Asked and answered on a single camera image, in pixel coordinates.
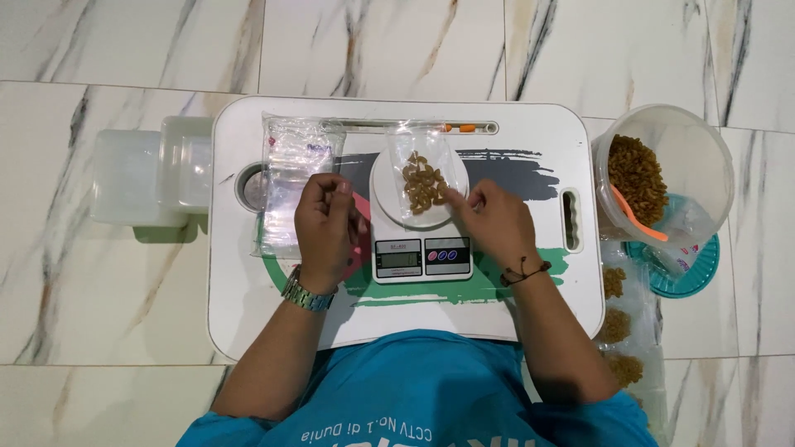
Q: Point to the person's right hand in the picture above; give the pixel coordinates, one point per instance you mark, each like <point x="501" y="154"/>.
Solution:
<point x="500" y="229"/>

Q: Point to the person's left hand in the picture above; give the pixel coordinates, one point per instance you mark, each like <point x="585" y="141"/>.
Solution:
<point x="323" y="236"/>

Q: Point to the small clear plastic bag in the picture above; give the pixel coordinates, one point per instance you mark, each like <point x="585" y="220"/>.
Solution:
<point x="410" y="140"/>

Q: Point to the silver metal wristwatch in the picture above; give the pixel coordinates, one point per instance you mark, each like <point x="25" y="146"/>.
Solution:
<point x="305" y="297"/>

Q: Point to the pack of empty clear bags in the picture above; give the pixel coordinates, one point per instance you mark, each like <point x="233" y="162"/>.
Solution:
<point x="292" y="161"/>

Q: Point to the macaroni portion in bag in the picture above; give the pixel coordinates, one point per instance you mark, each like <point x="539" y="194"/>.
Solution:
<point x="423" y="183"/>

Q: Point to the white digital kitchen scale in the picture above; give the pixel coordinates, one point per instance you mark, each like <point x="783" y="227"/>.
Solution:
<point x="410" y="257"/>

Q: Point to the white lap table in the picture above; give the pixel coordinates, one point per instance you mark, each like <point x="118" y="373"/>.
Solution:
<point x="559" y="149"/>

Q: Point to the filled macaroni bag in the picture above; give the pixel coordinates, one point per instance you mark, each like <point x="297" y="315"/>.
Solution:
<point x="624" y="369"/>
<point x="615" y="326"/>
<point x="613" y="282"/>

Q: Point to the orange plastic scoop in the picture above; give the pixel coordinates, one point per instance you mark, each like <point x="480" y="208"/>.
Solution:
<point x="633" y="217"/>

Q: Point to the heap of dry macaroni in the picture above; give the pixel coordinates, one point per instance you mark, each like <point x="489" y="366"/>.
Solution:
<point x="636" y="177"/>

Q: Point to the translucent white plastic box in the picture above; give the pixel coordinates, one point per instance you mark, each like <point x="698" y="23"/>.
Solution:
<point x="127" y="177"/>
<point x="189" y="161"/>

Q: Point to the crumpled clear plastic wrapper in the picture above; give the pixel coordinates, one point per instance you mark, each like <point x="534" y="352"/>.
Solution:
<point x="680" y="242"/>

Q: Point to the person's teal shirt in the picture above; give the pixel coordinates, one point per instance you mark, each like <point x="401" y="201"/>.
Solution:
<point x="410" y="397"/>

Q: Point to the teal plastic lid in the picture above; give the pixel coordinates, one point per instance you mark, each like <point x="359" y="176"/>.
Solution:
<point x="695" y="276"/>

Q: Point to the large clear plastic tub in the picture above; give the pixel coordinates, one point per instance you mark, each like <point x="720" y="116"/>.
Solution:
<point x="689" y="155"/>

